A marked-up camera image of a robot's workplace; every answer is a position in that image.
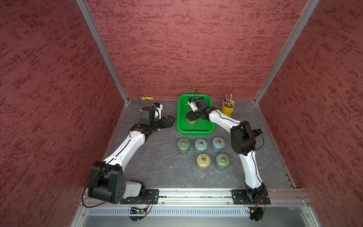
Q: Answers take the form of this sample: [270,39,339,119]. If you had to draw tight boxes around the beige canister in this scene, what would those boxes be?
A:
[197,154,211,171]
[187,119,198,124]

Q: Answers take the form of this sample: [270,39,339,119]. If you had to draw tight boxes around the green canister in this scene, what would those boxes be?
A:
[214,153,230,171]
[177,138,191,155]

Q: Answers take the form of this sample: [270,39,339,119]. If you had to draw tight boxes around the grey canister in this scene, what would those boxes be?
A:
[194,139,208,156]
[212,137,226,154]

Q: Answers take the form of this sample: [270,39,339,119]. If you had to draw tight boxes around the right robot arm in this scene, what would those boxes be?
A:
[186,107,270,204]

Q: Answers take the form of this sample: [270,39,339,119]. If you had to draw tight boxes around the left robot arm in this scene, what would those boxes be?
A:
[87,115,175,204]

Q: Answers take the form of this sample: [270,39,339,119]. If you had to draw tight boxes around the green plastic basket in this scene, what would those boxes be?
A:
[176,94,215,135]

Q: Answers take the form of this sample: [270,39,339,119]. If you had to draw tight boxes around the yellow pen cup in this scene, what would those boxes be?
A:
[221,101,235,117]

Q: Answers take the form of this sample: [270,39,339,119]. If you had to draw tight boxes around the pens in cup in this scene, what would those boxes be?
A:
[224,93,235,108]

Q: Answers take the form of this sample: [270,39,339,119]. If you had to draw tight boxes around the black stapler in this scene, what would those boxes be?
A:
[252,129,263,137]

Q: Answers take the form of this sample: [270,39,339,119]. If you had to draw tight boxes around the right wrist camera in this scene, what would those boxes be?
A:
[188,97,209,112]

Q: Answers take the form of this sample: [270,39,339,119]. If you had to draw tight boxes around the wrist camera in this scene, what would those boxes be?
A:
[188,97,209,112]
[140,103,163,126]

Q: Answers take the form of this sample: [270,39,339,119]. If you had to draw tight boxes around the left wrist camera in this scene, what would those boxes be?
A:
[140,103,163,126]

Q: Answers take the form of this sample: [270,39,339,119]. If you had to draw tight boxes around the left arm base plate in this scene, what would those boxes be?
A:
[120,189,159,205]

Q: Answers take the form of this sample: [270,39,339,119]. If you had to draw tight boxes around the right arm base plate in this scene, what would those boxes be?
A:
[231,189,271,205]

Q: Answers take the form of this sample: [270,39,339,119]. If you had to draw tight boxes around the aluminium front rail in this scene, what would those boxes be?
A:
[80,188,311,207]

